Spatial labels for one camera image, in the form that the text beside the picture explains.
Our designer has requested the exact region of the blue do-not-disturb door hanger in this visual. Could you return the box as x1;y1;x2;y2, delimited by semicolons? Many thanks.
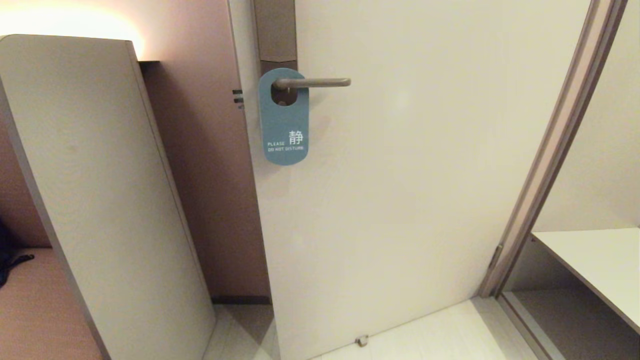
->
258;68;310;166

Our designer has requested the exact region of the cream door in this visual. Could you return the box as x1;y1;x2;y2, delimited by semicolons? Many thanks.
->
227;0;593;360

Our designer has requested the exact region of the brown metal lock plate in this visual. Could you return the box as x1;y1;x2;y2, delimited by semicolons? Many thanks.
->
253;0;298;76

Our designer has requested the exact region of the dark baseboard strip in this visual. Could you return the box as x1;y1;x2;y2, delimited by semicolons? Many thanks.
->
211;295;272;305

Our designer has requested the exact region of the beige partition panel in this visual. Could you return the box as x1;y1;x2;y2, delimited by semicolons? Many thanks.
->
0;34;217;360

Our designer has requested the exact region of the white shelf board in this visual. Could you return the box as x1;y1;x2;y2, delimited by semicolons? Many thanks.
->
531;227;640;335

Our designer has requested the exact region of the black bag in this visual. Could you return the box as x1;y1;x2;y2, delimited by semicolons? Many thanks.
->
0;217;35;288

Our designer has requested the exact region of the metal door handle lever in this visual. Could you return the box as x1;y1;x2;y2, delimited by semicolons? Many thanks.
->
272;77;352;92

